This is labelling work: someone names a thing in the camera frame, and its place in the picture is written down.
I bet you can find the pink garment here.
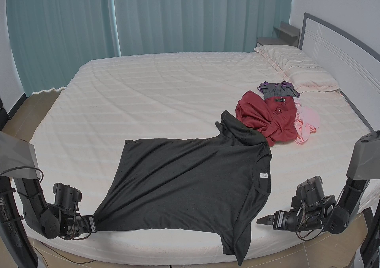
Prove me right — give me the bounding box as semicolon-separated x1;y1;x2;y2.
293;101;321;145

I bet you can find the black cable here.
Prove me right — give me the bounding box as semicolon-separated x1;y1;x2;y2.
0;167;43;180

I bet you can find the black T-shirt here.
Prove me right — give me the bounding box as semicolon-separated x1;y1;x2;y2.
93;110;273;267

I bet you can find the grey bedside table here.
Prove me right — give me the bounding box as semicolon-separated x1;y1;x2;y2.
257;21;300;49

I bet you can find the dark red shirt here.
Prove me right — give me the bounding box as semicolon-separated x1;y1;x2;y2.
235;91;299;147

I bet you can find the grey garment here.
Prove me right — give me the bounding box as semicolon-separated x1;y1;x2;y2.
263;83;300;99

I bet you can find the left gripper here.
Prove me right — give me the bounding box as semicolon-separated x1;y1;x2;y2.
74;214;99;235

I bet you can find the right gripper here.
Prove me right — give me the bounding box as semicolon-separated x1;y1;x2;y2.
273;210;298;230

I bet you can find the thin dark cable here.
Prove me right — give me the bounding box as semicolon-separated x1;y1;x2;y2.
36;243;94;264

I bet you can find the purple garment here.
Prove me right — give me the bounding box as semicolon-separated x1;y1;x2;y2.
258;81;294;93

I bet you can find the bed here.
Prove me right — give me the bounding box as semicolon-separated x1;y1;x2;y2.
28;13;380;268

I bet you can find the cream pillow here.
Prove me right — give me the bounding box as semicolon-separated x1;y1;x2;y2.
253;45;341;93

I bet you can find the blue-green curtain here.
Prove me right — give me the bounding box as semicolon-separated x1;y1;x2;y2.
112;0;294;57
6;0;122;96

